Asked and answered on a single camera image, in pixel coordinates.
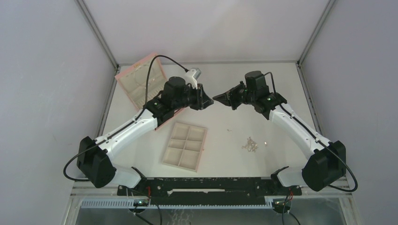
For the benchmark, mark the pink jewelry box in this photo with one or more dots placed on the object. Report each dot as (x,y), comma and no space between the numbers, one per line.
(145,78)

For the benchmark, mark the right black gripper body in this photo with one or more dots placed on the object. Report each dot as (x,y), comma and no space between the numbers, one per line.
(246,96)

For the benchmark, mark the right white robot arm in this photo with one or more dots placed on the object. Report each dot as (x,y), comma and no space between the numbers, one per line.
(325,159)

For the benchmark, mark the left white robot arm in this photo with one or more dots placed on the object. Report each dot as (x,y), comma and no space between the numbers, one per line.
(95,158)

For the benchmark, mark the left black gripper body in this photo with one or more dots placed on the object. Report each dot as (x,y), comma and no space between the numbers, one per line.
(189,99)

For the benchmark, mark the beige six-compartment tray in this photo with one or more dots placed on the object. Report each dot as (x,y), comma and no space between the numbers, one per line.
(185,146)

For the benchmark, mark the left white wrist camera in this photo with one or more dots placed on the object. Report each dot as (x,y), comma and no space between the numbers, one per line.
(191,77)

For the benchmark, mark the black mounting base plate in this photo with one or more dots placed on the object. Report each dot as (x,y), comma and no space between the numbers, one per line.
(209,191)

